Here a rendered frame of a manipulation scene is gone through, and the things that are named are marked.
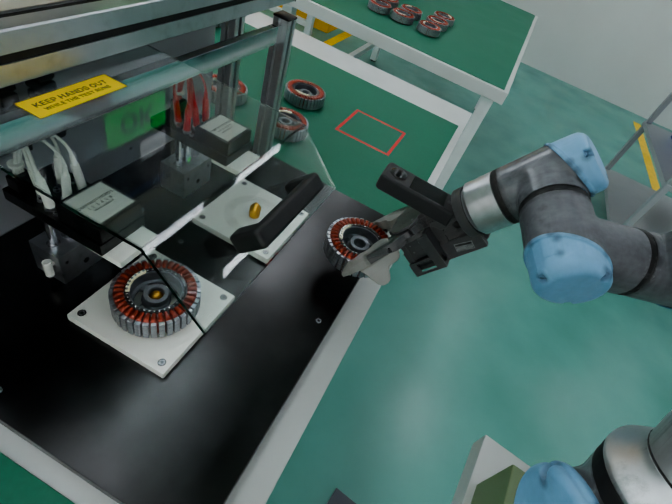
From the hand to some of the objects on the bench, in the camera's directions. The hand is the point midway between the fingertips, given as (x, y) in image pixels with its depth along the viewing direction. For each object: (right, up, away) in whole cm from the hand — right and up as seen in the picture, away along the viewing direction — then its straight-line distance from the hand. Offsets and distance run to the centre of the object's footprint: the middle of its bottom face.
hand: (355, 246), depth 69 cm
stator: (-28, -8, -11) cm, 31 cm away
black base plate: (-25, -3, 0) cm, 25 cm away
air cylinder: (-41, -2, -8) cm, 42 cm away
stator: (-12, +41, +47) cm, 64 cm away
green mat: (-18, +44, +49) cm, 68 cm away
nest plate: (-28, -9, -10) cm, 31 cm away
